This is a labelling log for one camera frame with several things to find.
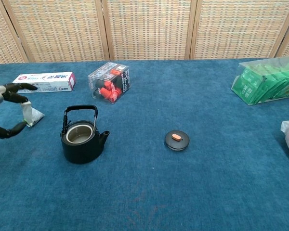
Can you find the small black round lid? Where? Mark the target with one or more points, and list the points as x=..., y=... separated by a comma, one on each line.
x=177, y=144

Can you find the blue carpet table cover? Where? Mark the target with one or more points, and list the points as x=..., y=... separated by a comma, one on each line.
x=159, y=180

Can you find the white pink toothpaste box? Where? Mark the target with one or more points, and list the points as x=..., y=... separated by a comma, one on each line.
x=53, y=83

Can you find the woven wooden folding screen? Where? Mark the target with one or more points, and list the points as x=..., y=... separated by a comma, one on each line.
x=147, y=29

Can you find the green packets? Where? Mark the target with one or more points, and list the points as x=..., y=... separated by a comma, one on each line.
x=255, y=84

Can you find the clear box red black items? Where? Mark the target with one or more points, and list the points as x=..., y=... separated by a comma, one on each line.
x=110, y=84

